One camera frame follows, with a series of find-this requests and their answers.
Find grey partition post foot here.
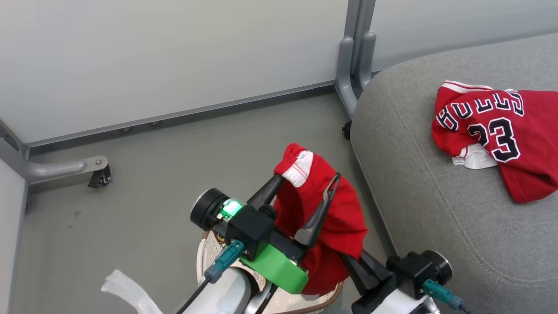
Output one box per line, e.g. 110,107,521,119
334,0,378,119

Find grey fabric sofa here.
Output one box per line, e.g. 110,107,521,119
350,33,558,314

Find red number 23 basketball jersey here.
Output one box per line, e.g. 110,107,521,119
431,80,558,205

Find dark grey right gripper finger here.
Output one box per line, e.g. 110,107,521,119
361,249,393,282
341,254,380,297

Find grey metal partition leg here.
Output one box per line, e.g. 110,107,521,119
0,120,109,184

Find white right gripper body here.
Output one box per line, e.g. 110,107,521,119
352,279,441,314

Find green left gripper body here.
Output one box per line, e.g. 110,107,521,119
239,230,310,295

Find grey partition bottom rail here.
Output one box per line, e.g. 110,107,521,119
25,80,337,154

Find white ribbed cloth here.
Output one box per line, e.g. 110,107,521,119
101,269,163,314

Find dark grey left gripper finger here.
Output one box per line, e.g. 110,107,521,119
295,172,342,247
247,174,286,211

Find white woven-rim laundry basket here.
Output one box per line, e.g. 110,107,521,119
196,230,345,314

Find red shorts with white waistband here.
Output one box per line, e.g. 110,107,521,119
273,143,368,297

